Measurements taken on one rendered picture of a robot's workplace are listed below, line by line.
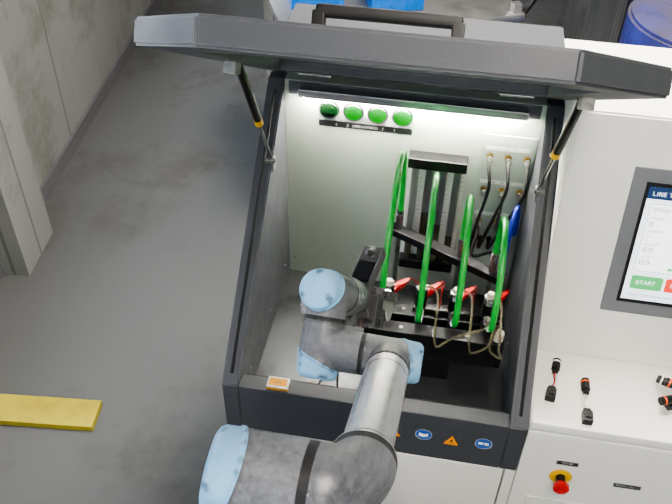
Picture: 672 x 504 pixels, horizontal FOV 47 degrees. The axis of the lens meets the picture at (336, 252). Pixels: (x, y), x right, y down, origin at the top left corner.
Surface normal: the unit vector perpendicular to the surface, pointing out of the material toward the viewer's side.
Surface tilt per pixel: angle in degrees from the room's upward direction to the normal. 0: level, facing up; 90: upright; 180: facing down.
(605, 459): 90
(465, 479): 90
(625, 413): 0
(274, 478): 31
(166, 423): 0
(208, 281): 0
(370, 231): 90
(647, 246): 76
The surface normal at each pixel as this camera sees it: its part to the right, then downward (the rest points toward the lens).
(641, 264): -0.16, 0.45
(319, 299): -0.39, -0.15
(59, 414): 0.02, -0.75
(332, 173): -0.18, 0.65
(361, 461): 0.47, -0.69
